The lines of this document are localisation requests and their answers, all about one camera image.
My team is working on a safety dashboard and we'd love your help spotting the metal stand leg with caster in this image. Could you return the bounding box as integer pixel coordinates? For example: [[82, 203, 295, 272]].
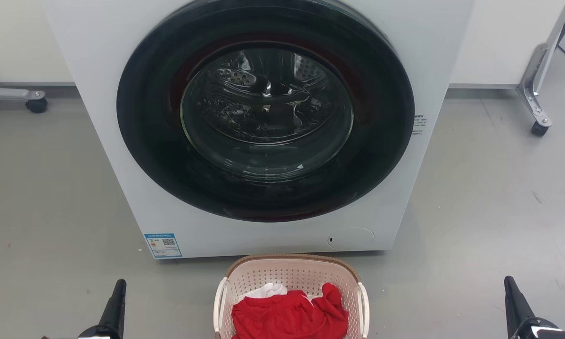
[[0, 78, 48, 114], [516, 0, 565, 137]]

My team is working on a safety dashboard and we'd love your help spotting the cream perforated laundry basket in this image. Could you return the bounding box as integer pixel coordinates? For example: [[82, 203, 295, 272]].
[[213, 254, 370, 339]]

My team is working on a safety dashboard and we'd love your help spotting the blue energy label sticker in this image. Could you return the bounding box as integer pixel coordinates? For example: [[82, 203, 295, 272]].
[[144, 233, 183, 258]]

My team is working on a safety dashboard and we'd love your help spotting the white washing machine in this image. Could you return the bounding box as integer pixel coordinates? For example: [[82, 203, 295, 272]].
[[42, 0, 475, 259]]

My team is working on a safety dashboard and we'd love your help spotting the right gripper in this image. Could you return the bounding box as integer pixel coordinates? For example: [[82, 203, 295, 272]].
[[504, 276, 565, 339]]

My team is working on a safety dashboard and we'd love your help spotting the red garment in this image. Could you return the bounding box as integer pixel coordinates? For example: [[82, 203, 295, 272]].
[[231, 282, 349, 339]]

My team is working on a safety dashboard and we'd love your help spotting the white garment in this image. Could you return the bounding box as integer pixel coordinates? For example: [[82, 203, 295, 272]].
[[243, 282, 288, 302]]

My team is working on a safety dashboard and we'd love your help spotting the black round washing machine door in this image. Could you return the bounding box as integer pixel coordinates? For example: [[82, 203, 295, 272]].
[[116, 0, 415, 223]]

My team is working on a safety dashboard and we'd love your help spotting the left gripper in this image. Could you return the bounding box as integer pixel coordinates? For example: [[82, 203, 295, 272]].
[[77, 279, 127, 339]]

